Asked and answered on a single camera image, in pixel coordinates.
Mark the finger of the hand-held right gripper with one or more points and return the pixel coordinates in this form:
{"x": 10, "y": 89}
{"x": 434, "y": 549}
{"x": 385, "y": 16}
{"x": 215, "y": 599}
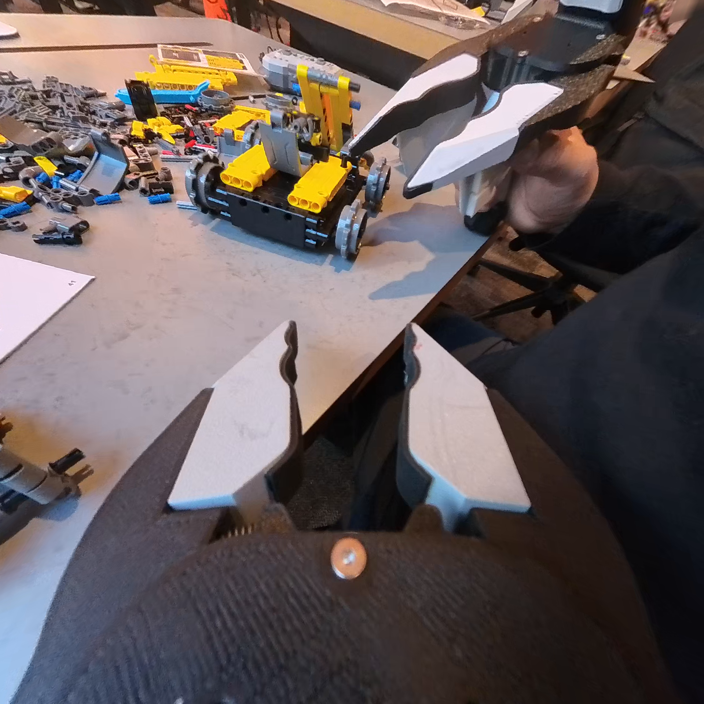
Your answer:
{"x": 484, "y": 132}
{"x": 418, "y": 93}

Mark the black office chair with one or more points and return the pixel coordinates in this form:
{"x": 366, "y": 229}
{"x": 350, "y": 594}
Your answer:
{"x": 539, "y": 286}

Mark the small sticker sheet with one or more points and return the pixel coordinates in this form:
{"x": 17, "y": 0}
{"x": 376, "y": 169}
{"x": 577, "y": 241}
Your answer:
{"x": 209, "y": 58}

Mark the yellow black brick vehicle model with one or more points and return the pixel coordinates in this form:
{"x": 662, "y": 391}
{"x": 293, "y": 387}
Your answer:
{"x": 275, "y": 209}

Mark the grey hub block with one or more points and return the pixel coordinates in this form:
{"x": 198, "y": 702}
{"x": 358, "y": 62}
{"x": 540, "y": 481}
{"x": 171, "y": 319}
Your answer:
{"x": 286, "y": 69}

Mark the orange cone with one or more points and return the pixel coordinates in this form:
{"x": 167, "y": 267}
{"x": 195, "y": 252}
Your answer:
{"x": 219, "y": 8}

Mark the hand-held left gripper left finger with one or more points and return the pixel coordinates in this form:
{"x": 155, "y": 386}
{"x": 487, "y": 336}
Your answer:
{"x": 236, "y": 429}

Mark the person's right hand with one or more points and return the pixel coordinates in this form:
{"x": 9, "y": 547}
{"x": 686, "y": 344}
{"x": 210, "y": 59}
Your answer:
{"x": 555, "y": 187}

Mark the white building instruction booklet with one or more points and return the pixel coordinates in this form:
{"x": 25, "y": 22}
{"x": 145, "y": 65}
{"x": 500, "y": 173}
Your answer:
{"x": 33, "y": 297}

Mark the black pin piece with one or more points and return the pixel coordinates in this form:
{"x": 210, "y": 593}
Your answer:
{"x": 66, "y": 461}

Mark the grey curved panel piece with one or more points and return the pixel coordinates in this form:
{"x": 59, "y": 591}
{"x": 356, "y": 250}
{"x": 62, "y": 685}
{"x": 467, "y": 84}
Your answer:
{"x": 107, "y": 168}

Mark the white paper sheet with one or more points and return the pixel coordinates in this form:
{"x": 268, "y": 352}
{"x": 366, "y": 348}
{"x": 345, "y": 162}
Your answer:
{"x": 440, "y": 11}

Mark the yellow blue beam assembly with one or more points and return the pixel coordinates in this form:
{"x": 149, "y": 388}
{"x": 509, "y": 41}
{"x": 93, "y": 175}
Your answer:
{"x": 170, "y": 82}

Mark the person's right forearm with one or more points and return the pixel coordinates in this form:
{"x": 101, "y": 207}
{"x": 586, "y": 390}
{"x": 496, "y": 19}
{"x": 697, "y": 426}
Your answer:
{"x": 643, "y": 165}

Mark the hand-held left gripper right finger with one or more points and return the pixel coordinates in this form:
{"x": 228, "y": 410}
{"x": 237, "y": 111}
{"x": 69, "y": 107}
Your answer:
{"x": 456, "y": 434}

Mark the grey yellow brick subassembly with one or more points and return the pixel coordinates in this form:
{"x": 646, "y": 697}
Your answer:
{"x": 22, "y": 478}

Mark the pile of building bricks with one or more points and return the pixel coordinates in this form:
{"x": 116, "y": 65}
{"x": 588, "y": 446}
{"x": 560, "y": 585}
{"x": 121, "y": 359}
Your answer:
{"x": 55, "y": 115}

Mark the black angled connector piece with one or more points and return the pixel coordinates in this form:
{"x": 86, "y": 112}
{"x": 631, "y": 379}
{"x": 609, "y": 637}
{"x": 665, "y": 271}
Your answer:
{"x": 60, "y": 234}

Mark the person's dark top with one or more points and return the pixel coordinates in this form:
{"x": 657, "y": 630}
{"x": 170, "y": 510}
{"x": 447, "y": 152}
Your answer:
{"x": 605, "y": 440}

